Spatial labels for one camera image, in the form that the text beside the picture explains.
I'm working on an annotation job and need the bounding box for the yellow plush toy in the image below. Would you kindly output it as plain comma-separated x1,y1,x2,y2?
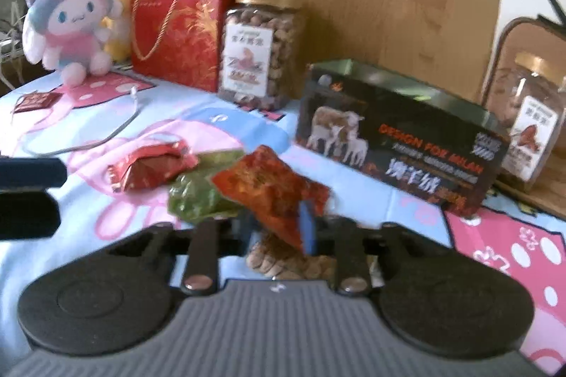
100,0,152,63

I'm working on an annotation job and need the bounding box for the red orange snack bag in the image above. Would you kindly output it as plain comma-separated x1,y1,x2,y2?
211,145,331,250

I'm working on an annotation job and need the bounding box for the red snack packet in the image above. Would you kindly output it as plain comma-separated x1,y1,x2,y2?
108,140,200,193

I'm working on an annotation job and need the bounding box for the round biscuit pack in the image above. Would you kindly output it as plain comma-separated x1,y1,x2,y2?
246,233,336,281

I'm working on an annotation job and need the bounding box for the green snack packet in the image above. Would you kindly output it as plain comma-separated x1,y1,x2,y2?
168,149,245,224

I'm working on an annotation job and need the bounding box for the black wool product box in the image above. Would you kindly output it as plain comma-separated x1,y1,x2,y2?
295,60,509,217

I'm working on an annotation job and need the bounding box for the white cable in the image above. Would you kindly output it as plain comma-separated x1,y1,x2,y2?
20,86,143,158

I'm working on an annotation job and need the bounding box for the pink plush doll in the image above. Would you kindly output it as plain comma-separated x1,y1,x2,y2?
22,0,122,87

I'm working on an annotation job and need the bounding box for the small dark red sachet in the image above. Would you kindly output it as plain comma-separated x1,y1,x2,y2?
12,91,62,113

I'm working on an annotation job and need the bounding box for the nut jar, gold lid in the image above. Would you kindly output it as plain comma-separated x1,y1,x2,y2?
218,0,302,112
485,51,565,192

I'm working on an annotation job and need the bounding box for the red gift bag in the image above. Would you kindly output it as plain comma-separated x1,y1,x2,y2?
131,0,234,92

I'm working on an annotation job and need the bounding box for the blue pink cartoon blanket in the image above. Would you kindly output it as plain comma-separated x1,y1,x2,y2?
1,73,565,373

